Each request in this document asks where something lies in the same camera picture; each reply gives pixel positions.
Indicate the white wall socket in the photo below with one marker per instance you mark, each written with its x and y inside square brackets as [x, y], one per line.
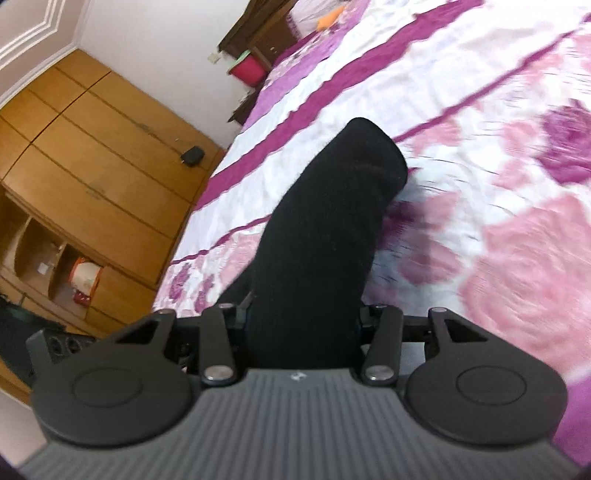
[214, 57]

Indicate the orange and white snack bag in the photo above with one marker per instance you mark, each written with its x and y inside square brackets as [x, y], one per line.
[85, 279]

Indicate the red bucket with green lid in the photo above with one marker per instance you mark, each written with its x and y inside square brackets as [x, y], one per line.
[249, 70]

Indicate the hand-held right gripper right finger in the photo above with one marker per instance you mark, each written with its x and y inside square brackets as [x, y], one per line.
[383, 334]

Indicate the purple floral bedspread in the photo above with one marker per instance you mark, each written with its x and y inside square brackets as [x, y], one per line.
[461, 138]

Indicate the black pouch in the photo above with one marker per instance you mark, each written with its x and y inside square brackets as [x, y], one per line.
[192, 156]

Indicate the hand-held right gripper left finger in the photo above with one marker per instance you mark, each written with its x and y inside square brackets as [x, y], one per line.
[219, 334]

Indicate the wooden wardrobe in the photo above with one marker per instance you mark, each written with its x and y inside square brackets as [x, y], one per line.
[106, 161]

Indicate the orange plush toy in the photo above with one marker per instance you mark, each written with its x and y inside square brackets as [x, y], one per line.
[328, 18]

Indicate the dark wooden nightstand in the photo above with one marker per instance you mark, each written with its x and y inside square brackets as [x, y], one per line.
[244, 107]

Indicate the black clothing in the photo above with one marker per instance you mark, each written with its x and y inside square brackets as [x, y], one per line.
[318, 230]

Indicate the dark wooden headboard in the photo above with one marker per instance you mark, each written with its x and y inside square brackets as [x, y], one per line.
[263, 32]

